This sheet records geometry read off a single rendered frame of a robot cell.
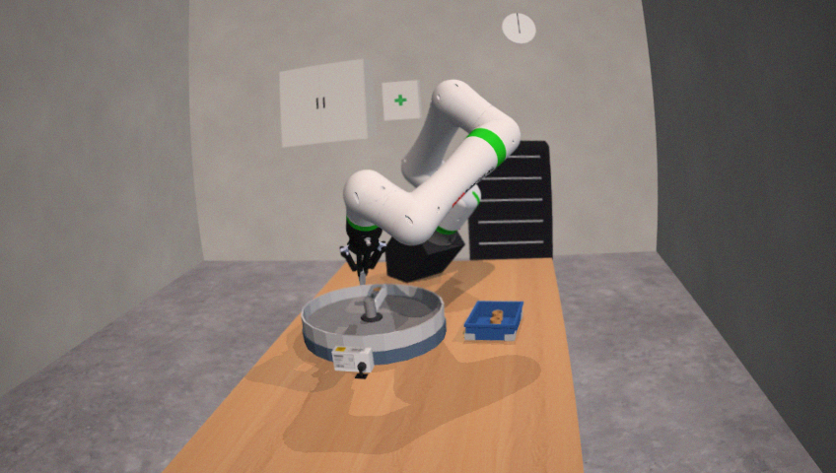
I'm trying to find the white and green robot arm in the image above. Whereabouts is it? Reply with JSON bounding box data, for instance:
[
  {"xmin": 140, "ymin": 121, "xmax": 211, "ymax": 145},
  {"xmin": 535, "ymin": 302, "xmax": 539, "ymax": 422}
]
[{"xmin": 343, "ymin": 80, "xmax": 521, "ymax": 247}]

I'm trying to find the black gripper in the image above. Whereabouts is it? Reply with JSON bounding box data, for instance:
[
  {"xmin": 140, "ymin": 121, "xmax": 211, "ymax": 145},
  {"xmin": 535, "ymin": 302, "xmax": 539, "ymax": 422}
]
[{"xmin": 339, "ymin": 237, "xmax": 387, "ymax": 286}]

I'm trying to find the blue crate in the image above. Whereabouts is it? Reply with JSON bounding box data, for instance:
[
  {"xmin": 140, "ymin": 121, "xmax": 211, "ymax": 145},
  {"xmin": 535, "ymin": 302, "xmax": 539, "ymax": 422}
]
[{"xmin": 463, "ymin": 301, "xmax": 523, "ymax": 341}]

